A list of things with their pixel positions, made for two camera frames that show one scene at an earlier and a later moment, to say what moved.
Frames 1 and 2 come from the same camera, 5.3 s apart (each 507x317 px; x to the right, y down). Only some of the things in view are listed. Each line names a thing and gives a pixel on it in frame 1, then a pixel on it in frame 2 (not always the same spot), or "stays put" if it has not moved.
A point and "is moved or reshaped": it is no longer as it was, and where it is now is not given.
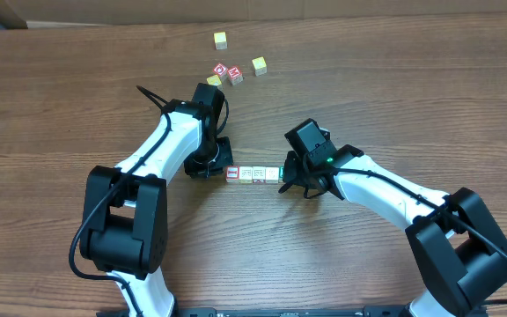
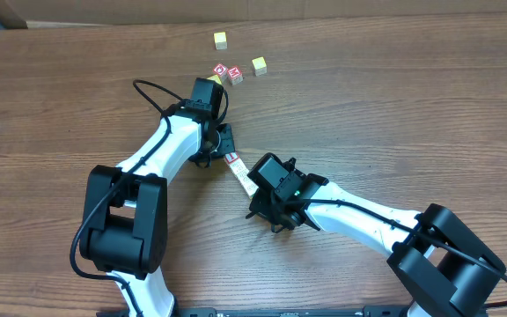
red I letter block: (232, 173) is moved or reshaped
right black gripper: (292, 174) → (261, 208)
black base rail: (290, 312) stays put
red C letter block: (221, 70) stays put
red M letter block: (235, 75) stays put
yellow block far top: (220, 40) stays put
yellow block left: (214, 80) stays put
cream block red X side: (259, 174) → (241, 171)
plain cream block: (271, 175) → (248, 185)
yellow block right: (260, 66) stays put
